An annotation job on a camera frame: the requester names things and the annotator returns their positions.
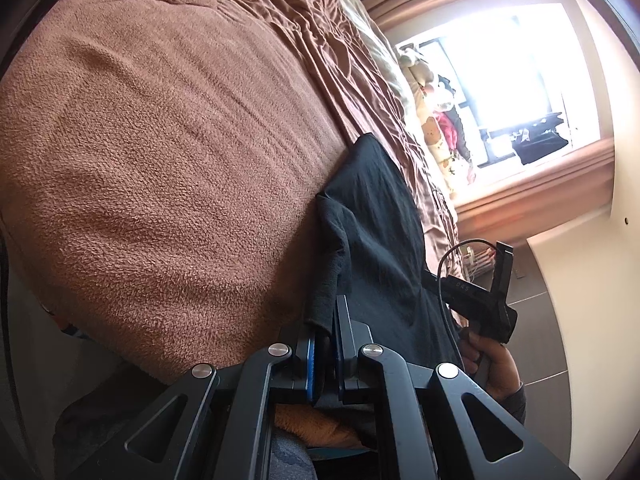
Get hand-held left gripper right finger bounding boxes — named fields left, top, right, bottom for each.
left=332, top=295, right=581, bottom=480

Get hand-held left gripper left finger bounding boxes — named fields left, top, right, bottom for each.
left=65, top=320, right=326, bottom=480

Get black pants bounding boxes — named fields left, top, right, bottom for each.
left=301, top=132, right=476, bottom=453

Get person's right forearm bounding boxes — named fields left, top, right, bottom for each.
left=497, top=382, right=527, bottom=423

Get person's right hand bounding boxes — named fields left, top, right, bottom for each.
left=460, top=327, right=522, bottom=402

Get white slatted rack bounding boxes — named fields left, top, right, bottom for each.
left=462, top=247, right=496, bottom=278

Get red cloth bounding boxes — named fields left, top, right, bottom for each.
left=440, top=112, right=463, bottom=151

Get hanging black clothes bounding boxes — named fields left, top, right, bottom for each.
left=512, top=115, right=571, bottom=166

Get black white plush toy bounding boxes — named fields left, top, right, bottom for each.
left=425, top=75, right=458, bottom=111

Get white duvet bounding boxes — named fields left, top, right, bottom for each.
left=335, top=0, right=426, bottom=111

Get brown blanket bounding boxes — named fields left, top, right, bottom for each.
left=0, top=0, right=463, bottom=451

